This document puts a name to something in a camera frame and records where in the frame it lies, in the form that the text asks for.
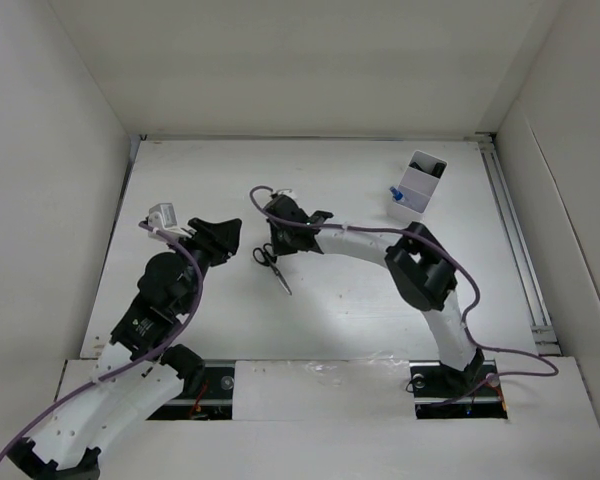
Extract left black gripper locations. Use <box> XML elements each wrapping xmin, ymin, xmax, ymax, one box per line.
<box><xmin>168</xmin><ymin>218</ymin><xmax>241</xmax><ymax>313</ymax></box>

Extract black handled scissors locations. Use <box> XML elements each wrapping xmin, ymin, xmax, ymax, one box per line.
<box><xmin>252</xmin><ymin>243</ymin><xmax>292</xmax><ymax>296</ymax></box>

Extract green highlighter marker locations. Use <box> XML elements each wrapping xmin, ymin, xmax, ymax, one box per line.
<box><xmin>409</xmin><ymin>161</ymin><xmax>430</xmax><ymax>174</ymax></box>

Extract yellow highlighter marker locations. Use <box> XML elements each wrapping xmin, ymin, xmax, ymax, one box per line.
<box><xmin>431</xmin><ymin>161</ymin><xmax>447</xmax><ymax>179</ymax></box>

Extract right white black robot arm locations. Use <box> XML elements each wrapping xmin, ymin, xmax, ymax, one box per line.
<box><xmin>263</xmin><ymin>193</ymin><xmax>484</xmax><ymax>396</ymax></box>

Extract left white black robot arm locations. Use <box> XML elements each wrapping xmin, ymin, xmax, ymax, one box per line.
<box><xmin>6</xmin><ymin>218</ymin><xmax>242</xmax><ymax>479</ymax></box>

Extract white compartment organizer tray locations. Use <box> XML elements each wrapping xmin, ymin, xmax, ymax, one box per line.
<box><xmin>386</xmin><ymin>150</ymin><xmax>448</xmax><ymax>224</ymax></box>

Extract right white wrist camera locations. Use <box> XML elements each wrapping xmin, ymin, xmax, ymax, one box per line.
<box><xmin>275</xmin><ymin>189</ymin><xmax>298</xmax><ymax>200</ymax></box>

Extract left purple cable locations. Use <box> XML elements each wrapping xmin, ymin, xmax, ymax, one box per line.
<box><xmin>0</xmin><ymin>219</ymin><xmax>204</xmax><ymax>476</ymax></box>

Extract purple cable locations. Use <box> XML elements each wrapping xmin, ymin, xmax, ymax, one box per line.
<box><xmin>249</xmin><ymin>185</ymin><xmax>559</xmax><ymax>406</ymax></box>
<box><xmin>0</xmin><ymin>219</ymin><xmax>204</xmax><ymax>476</ymax></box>

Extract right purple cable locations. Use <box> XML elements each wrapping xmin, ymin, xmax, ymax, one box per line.
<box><xmin>249</xmin><ymin>185</ymin><xmax>559</xmax><ymax>406</ymax></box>

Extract left base mounting rail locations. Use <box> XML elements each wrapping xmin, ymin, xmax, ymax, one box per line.
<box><xmin>148</xmin><ymin>360</ymin><xmax>236</xmax><ymax>421</ymax></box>

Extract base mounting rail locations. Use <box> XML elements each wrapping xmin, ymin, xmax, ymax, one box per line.
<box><xmin>148</xmin><ymin>360</ymin><xmax>236</xmax><ymax>421</ymax></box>
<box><xmin>405</xmin><ymin>360</ymin><xmax>508</xmax><ymax>420</ymax></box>

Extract right base mounting rail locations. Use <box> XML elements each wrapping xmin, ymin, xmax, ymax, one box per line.
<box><xmin>405</xmin><ymin>360</ymin><xmax>508</xmax><ymax>420</ymax></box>

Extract aluminium frame rail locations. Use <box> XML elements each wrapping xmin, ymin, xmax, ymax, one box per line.
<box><xmin>476</xmin><ymin>135</ymin><xmax>562</xmax><ymax>357</ymax></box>

